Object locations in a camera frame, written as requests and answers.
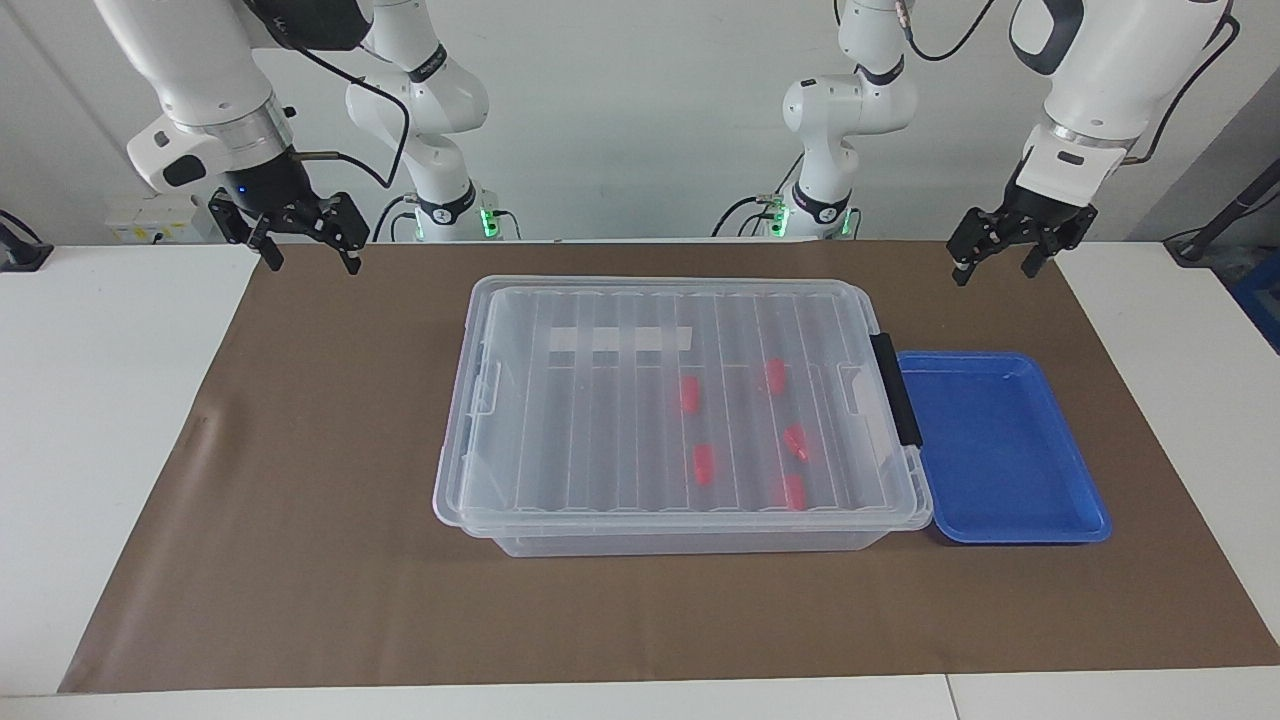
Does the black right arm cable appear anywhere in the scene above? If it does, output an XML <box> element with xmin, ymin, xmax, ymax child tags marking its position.
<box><xmin>290</xmin><ymin>40</ymin><xmax>412</xmax><ymax>191</ymax></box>

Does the brown table mat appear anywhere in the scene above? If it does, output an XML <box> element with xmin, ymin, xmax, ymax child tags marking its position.
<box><xmin>58</xmin><ymin>240</ymin><xmax>1280</xmax><ymax>694</ymax></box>

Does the white wall socket box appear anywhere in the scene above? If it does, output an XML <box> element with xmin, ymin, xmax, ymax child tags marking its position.
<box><xmin>105</xmin><ymin>195</ymin><xmax>216</xmax><ymax>244</ymax></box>

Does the clear ribbed plastic lid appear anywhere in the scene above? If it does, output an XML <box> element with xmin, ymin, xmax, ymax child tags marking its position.
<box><xmin>433</xmin><ymin>277</ymin><xmax>933</xmax><ymax>531</ymax></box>

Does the black left base cable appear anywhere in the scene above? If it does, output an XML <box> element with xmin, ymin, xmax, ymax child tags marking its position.
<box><xmin>712</xmin><ymin>195</ymin><xmax>781</xmax><ymax>239</ymax></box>

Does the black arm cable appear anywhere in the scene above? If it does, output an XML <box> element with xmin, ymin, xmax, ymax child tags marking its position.
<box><xmin>897</xmin><ymin>0</ymin><xmax>1243</xmax><ymax>166</ymax></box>
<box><xmin>290</xmin><ymin>40</ymin><xmax>412</xmax><ymax>191</ymax></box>

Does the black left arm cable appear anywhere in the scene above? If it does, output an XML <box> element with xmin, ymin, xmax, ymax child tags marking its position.
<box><xmin>897</xmin><ymin>0</ymin><xmax>1243</xmax><ymax>166</ymax></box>

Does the blue plastic tray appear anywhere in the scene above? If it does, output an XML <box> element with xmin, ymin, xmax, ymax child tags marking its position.
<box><xmin>896</xmin><ymin>350</ymin><xmax>1113</xmax><ymax>545</ymax></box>

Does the blue crate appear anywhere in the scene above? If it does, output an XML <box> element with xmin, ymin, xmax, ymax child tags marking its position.
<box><xmin>1232</xmin><ymin>250</ymin><xmax>1280</xmax><ymax>353</ymax></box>

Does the black table clamp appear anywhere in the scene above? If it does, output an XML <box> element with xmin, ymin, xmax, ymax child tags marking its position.
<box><xmin>0</xmin><ymin>210</ymin><xmax>53</xmax><ymax>271</ymax></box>

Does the clear plastic storage box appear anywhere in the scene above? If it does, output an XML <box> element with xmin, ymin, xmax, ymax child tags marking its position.
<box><xmin>440</xmin><ymin>280</ymin><xmax>933</xmax><ymax>558</ymax></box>

